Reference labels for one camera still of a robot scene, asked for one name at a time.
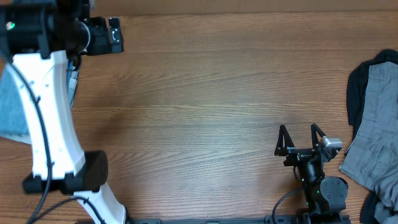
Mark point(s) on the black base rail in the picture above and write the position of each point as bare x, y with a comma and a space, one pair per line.
211, 221

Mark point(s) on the blue denim jeans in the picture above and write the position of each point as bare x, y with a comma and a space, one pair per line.
13, 122

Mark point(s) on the folded light blue jeans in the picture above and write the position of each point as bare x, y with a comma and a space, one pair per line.
72, 73

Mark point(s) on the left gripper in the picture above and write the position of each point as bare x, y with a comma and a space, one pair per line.
104, 45

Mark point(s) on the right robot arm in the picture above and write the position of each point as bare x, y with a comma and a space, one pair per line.
325, 196

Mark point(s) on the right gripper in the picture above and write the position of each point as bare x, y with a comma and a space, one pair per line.
302, 156

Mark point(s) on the grey cargo pants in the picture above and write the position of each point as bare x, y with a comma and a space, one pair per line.
371, 160

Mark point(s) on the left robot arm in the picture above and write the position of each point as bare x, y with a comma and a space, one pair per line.
38, 40

